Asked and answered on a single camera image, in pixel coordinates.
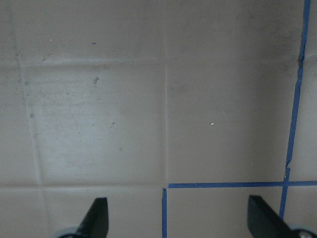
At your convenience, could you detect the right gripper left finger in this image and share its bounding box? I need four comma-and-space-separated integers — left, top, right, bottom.
56, 197, 109, 238

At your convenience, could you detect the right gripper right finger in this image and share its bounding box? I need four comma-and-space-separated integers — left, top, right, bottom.
247, 195, 317, 238

